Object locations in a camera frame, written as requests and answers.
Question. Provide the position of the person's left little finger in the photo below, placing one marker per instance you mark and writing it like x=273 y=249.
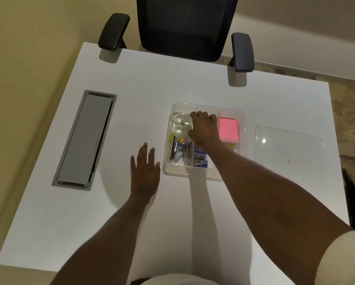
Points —
x=132 y=164

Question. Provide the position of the black mesh office chair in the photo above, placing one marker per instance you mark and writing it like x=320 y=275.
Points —
x=186 y=26

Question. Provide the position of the person's left hand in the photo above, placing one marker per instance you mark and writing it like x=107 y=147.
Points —
x=144 y=176

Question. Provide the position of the clear plastic organizer box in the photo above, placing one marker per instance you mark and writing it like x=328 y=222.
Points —
x=205 y=172

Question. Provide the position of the yellow sticky note pad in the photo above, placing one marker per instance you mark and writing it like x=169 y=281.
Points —
x=231 y=146

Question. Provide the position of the person's left forearm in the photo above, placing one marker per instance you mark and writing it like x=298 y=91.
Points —
x=106 y=243

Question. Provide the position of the person's left thumb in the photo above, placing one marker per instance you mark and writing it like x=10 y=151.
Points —
x=157 y=169

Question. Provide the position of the person's right thumb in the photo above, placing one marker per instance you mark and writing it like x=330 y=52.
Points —
x=192 y=134

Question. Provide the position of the blue staple box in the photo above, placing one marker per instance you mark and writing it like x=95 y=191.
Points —
x=199 y=154
x=201 y=164

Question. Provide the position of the person's right hand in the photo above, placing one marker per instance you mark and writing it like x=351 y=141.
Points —
x=205 y=129

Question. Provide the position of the pink sticky note pad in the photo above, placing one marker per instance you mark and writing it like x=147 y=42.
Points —
x=228 y=129

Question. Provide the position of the person's right forearm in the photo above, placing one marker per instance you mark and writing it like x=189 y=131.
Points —
x=263 y=198

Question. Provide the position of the bundle of coloured pens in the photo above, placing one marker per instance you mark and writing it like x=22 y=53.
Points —
x=181 y=141

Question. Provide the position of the dark grey stapler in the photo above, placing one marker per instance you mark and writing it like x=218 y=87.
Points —
x=188 y=152

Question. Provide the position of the clear plastic lid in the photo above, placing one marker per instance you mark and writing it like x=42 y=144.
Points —
x=287 y=145

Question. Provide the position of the clear tape roll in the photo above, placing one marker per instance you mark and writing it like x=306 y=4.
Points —
x=179 y=118
x=178 y=130
x=187 y=122

